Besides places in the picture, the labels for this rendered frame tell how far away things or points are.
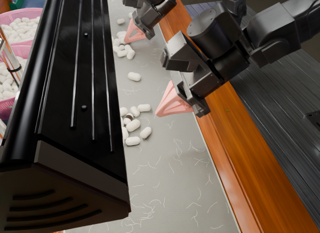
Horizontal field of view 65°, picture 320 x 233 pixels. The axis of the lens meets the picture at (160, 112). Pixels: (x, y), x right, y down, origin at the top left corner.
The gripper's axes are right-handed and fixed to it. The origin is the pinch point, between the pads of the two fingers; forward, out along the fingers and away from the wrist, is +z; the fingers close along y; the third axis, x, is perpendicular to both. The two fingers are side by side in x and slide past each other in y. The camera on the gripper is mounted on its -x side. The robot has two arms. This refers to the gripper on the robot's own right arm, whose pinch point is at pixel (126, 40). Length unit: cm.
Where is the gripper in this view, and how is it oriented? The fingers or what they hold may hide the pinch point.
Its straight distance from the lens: 87.4
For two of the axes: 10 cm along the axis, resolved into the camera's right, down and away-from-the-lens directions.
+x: 6.6, 4.3, 6.2
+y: 1.8, 7.2, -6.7
